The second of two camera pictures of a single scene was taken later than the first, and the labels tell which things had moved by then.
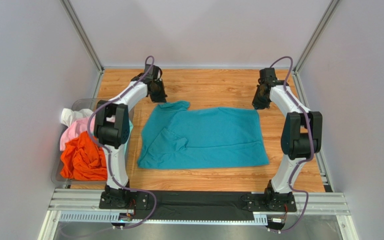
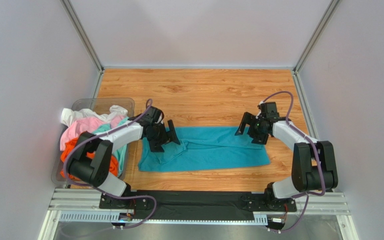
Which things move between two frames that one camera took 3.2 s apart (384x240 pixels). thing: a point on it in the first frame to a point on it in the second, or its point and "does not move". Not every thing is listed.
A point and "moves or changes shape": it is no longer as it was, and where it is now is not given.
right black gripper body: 260,98 to 250,127
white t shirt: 68,116 does not move
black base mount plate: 149,205 does not move
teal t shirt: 175,137 moves or changes shape
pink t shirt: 75,130 does not move
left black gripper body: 159,94 to 159,136
